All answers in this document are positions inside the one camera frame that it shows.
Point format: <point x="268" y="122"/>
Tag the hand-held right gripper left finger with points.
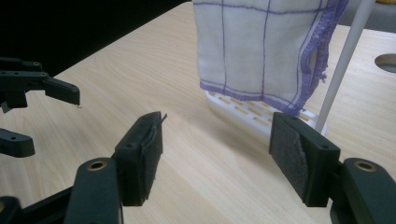
<point x="140" y="161"/>

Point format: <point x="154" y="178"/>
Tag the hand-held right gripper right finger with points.
<point x="308" y="161"/>

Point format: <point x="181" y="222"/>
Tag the white plastic rack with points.
<point x="342" y="59"/>

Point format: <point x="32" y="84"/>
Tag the white cloth with purple trim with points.
<point x="249" y="46"/>

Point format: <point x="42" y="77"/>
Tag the yellow round object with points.
<point x="387" y="1"/>

